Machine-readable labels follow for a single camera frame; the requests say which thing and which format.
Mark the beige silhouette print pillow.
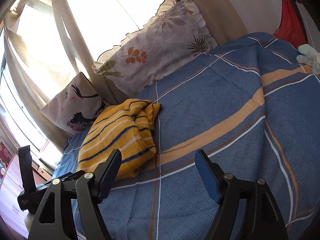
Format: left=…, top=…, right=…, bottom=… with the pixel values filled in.
left=40, top=72, right=108, bottom=136

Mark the red cloth on rack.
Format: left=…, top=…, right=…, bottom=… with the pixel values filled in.
left=273, top=0, right=308, bottom=49

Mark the beige sheer curtain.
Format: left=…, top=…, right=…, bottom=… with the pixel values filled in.
left=0, top=0, right=249, bottom=153

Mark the blue plaid bed sheet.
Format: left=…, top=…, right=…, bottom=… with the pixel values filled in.
left=52, top=31, right=320, bottom=240

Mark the white leaf print pillow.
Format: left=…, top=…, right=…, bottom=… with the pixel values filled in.
left=92, top=0, right=217, bottom=96

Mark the red flower framed picture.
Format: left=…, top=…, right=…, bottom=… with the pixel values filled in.
left=0, top=141, right=12, bottom=168

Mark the yellow striped knit sweater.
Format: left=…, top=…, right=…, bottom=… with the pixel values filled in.
left=77, top=99, right=161, bottom=180

